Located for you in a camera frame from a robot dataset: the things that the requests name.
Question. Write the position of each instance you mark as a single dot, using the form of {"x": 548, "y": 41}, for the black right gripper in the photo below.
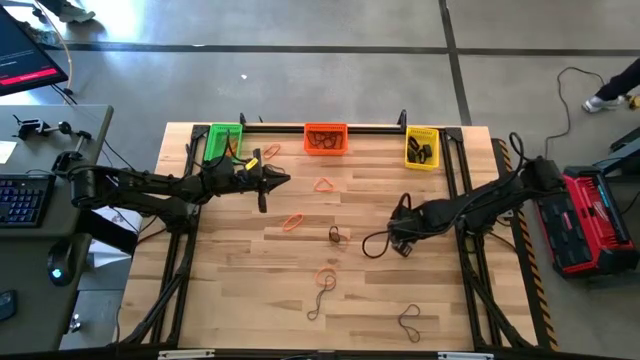
{"x": 407, "y": 222}

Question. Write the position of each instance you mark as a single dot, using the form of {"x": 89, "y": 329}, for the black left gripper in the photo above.
{"x": 225, "y": 177}

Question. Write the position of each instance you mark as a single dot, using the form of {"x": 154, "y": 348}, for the thin dark rubber band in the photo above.
{"x": 315, "y": 141}
{"x": 407, "y": 327}
{"x": 320, "y": 300}
{"x": 334, "y": 141}

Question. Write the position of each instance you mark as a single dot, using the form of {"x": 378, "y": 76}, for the black wide rubber band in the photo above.
{"x": 414, "y": 150}
{"x": 428, "y": 151}
{"x": 333, "y": 234}

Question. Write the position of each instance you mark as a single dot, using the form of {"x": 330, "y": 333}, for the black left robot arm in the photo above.
{"x": 140, "y": 185}

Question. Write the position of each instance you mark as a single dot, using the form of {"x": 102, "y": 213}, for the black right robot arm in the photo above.
{"x": 480, "y": 205}

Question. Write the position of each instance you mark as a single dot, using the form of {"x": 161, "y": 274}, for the green plastic basket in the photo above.
{"x": 212, "y": 145}

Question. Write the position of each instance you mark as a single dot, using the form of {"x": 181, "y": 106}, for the black table clamp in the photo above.
{"x": 243, "y": 121}
{"x": 402, "y": 120}

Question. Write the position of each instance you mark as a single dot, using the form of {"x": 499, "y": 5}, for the orange plastic basket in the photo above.
{"x": 325, "y": 126}

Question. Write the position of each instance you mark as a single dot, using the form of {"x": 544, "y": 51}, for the yellow plastic basket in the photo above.
{"x": 422, "y": 132}

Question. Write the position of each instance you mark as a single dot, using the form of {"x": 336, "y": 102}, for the white paper sheet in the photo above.
{"x": 107, "y": 259}
{"x": 112, "y": 210}

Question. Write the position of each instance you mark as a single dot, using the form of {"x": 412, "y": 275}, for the black flat box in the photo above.
{"x": 107, "y": 231}

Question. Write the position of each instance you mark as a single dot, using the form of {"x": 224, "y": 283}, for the red black tool case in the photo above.
{"x": 595, "y": 235}

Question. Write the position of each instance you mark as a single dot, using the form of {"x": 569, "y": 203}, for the black computer mouse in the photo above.
{"x": 60, "y": 260}

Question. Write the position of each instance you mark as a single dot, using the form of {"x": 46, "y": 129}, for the silver desk foot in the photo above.
{"x": 75, "y": 322}

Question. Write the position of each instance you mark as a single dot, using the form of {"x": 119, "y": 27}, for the black backlit keyboard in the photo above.
{"x": 25, "y": 200}

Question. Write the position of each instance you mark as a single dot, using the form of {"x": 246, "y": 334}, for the black silver desk clamp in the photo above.
{"x": 32, "y": 126}

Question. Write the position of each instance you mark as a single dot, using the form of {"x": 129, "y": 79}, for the person's foot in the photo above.
{"x": 597, "y": 104}

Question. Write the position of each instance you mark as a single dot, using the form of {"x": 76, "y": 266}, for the black blue equipment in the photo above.
{"x": 625, "y": 150}

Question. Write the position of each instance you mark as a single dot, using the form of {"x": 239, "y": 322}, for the grey side desk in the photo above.
{"x": 25, "y": 260}

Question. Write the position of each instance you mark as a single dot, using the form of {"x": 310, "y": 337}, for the white sticky note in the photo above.
{"x": 6, "y": 151}

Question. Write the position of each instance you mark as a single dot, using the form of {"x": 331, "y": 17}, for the person's leg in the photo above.
{"x": 622, "y": 82}

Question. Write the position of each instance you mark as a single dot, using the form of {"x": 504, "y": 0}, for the black computer monitor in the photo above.
{"x": 25, "y": 50}

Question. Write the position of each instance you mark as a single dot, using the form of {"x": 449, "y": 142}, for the silver aluminium post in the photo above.
{"x": 186, "y": 354}
{"x": 465, "y": 356}

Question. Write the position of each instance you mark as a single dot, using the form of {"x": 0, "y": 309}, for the black desk mount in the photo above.
{"x": 62, "y": 157}

